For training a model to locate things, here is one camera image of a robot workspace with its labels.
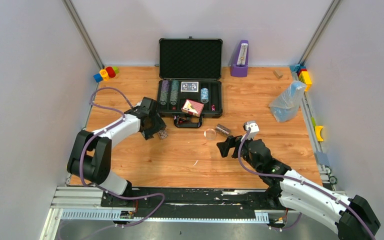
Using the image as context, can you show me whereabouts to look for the small wooden block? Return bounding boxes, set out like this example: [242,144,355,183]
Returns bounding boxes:
[273,69,283,79]

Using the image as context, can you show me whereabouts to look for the clear round dealer button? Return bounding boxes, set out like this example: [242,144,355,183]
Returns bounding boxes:
[203,128,217,140]

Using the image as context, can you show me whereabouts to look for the black poker set case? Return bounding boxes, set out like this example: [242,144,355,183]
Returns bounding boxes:
[157,37,223,129]

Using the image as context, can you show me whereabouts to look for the brown chip stack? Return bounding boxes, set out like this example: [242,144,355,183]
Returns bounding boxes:
[215,124,232,137]

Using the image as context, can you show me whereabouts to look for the black red case tag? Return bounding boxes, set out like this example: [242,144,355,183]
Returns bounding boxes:
[174,117,192,128]

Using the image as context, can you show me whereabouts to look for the coloured toy blocks stack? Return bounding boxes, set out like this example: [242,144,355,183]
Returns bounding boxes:
[289,64,313,92]

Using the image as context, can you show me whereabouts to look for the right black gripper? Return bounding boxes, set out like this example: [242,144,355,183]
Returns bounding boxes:
[216,133,261,174]

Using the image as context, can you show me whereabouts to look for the purple chip stack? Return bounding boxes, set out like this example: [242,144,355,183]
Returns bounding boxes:
[161,80,170,94]

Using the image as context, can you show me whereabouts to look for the red playing card box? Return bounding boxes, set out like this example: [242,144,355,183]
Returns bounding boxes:
[181,99,205,117]

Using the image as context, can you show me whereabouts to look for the coloured toy cylinders cluster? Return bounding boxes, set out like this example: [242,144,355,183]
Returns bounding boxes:
[93,66,120,83]

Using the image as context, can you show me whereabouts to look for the light blue chip stack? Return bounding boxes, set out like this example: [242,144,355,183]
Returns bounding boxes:
[200,88,209,104]

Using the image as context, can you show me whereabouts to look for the purple metronome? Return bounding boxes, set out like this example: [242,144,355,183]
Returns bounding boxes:
[230,40,249,78]

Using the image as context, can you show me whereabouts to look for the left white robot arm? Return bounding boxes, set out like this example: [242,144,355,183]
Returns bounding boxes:
[66,97,166,207]

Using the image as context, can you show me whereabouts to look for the black caster wheels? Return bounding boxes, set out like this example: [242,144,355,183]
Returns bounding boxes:
[324,165,338,185]

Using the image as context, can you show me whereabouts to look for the blue playing card deck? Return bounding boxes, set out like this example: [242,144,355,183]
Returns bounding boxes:
[180,81,199,93]

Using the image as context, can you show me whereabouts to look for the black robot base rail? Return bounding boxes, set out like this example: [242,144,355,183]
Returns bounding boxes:
[51,187,299,226]

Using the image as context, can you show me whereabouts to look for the clear plastic bag blue contents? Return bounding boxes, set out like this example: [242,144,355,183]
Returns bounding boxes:
[268,80,307,123]

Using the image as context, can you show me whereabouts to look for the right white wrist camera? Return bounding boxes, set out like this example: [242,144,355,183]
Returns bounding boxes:
[242,120,260,140]

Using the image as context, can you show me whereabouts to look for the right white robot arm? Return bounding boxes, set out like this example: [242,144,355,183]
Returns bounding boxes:
[216,135,381,240]

